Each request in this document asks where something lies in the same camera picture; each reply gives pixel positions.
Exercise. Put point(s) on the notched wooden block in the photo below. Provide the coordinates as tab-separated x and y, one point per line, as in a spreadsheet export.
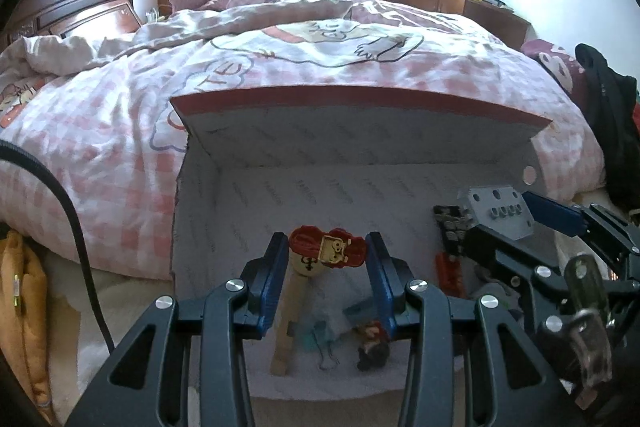
282	342

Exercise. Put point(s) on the red and gold charm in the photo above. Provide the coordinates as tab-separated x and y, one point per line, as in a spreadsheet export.
310	239

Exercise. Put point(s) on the red cardboard box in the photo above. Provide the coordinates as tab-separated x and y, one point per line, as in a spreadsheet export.
300	147

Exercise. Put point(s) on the maroon cartoon pillow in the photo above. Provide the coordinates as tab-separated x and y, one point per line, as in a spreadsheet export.
550	57

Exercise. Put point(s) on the teal binder clip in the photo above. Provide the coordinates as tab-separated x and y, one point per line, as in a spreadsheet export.
315	337

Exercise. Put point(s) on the white towel blanket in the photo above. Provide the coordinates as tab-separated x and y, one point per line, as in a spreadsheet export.
140	287

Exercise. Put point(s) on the grey plate with holes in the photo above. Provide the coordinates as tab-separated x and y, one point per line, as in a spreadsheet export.
500	212

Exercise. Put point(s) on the black garment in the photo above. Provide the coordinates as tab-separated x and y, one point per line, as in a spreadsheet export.
615	117

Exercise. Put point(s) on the small toy figurine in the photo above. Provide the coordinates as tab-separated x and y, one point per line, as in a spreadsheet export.
372	347

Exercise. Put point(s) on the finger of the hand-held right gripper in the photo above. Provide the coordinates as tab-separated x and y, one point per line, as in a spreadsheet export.
500	252
550	212

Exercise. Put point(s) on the dark wave-patterned triangular pouch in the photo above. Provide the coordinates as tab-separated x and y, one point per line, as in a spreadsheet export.
450	227

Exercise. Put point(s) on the dark wooden headboard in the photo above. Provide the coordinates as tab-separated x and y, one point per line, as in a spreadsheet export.
75	2

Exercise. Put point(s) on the round wooden chess piece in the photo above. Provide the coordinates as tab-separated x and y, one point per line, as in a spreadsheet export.
306	264

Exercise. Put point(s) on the pink checkered duvet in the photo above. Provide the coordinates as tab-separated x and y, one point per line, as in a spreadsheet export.
100	132

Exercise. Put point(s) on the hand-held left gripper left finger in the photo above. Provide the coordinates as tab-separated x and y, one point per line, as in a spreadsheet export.
272	287

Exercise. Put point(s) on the red lighter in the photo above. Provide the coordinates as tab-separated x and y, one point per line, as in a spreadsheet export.
450	279

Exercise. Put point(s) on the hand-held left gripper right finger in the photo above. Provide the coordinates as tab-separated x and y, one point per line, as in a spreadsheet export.
380	292

